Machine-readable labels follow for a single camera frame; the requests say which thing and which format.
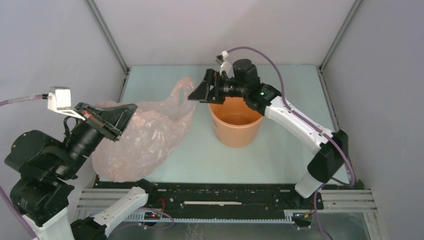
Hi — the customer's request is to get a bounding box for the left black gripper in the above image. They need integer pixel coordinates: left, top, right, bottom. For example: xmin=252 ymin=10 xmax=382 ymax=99
xmin=57 ymin=98 xmax=140 ymax=176

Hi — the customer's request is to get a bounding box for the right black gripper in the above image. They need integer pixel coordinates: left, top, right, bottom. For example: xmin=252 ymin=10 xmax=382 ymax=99
xmin=187 ymin=69 xmax=247 ymax=106

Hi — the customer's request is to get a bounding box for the pink plastic trash bag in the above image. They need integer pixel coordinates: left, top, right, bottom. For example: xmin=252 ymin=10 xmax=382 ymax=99
xmin=91 ymin=77 xmax=196 ymax=183

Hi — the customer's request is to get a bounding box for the orange trash bin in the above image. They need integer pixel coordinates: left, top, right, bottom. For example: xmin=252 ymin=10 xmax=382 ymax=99
xmin=208 ymin=97 xmax=264 ymax=148

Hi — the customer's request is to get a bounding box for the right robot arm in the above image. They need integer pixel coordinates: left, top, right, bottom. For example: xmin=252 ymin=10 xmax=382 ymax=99
xmin=187 ymin=59 xmax=348 ymax=209

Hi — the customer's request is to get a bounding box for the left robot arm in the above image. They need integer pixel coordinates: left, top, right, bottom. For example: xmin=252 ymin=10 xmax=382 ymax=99
xmin=5 ymin=102 xmax=158 ymax=240

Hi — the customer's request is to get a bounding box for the small electronics board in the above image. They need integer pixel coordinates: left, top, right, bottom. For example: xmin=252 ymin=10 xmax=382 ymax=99
xmin=143 ymin=211 xmax=162 ymax=220

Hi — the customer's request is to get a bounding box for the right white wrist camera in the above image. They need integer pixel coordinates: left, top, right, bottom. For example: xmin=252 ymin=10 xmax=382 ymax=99
xmin=215 ymin=50 xmax=232 ymax=75

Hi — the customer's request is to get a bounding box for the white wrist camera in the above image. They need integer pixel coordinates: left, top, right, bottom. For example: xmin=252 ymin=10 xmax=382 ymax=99
xmin=47 ymin=86 xmax=85 ymax=121
xmin=215 ymin=50 xmax=232 ymax=75

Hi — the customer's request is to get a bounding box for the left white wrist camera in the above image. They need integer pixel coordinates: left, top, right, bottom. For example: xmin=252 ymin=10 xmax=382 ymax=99
xmin=47 ymin=86 xmax=85 ymax=121

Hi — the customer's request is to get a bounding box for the aluminium frame rail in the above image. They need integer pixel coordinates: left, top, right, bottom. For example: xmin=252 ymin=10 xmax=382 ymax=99
xmin=76 ymin=188 xmax=379 ymax=225

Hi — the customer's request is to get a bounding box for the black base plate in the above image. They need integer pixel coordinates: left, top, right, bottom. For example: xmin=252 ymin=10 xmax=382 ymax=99
xmin=96 ymin=181 xmax=325 ymax=220

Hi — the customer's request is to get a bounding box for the left corner frame post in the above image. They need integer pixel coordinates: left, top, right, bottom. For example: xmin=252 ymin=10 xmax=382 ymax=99
xmin=84 ymin=0 xmax=130 ymax=74

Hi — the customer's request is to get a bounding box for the corner frame post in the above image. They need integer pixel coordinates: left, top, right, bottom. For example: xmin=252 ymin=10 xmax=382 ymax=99
xmin=84 ymin=0 xmax=130 ymax=74
xmin=319 ymin=0 xmax=364 ymax=73

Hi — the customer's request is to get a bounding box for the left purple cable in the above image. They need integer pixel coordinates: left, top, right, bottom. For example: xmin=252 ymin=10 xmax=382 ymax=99
xmin=0 ymin=94 xmax=49 ymax=240

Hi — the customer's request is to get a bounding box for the purple cable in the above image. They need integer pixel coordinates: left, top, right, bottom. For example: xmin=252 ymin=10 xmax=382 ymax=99
xmin=0 ymin=94 xmax=49 ymax=240
xmin=226 ymin=46 xmax=357 ymax=240

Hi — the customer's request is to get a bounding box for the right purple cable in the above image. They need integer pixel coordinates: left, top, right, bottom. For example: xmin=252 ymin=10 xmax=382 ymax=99
xmin=226 ymin=46 xmax=357 ymax=240

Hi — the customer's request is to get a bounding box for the right corner frame post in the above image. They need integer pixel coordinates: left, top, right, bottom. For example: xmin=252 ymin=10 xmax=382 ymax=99
xmin=319 ymin=0 xmax=364 ymax=73

